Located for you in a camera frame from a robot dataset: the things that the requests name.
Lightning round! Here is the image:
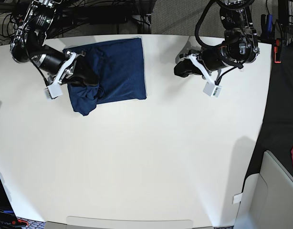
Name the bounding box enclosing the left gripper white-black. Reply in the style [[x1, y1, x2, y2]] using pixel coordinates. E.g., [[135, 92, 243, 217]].
[[174, 49, 229, 97]]

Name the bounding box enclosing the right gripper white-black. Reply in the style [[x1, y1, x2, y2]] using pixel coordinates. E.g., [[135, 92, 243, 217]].
[[34, 50, 99, 99]]

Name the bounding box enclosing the blue long-sleeve shirt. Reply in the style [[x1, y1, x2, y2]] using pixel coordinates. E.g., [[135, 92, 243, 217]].
[[67, 38, 147, 116]]

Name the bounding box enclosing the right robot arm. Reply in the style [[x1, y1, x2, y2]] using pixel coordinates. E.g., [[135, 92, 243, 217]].
[[10, 0, 147, 110]]

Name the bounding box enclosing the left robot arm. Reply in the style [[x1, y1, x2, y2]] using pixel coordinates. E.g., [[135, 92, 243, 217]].
[[174, 0, 260, 97]]

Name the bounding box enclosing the black power supply box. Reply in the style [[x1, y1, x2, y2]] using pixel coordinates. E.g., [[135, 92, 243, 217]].
[[89, 10, 132, 25]]

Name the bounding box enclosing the red clamp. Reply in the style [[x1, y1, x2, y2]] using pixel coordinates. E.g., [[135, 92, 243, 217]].
[[274, 38, 283, 63]]

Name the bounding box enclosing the beige plastic bin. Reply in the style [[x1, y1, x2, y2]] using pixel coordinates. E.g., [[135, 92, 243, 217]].
[[234, 151, 293, 229]]

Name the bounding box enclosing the cardboard box edge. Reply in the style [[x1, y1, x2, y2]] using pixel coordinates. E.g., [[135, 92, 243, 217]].
[[44, 221, 67, 229]]

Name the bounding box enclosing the black box with label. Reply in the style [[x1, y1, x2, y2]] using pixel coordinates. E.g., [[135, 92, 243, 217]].
[[0, 179, 16, 229]]

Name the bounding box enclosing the blue handled tool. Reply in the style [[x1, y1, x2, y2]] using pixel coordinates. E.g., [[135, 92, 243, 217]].
[[261, 14, 272, 40]]

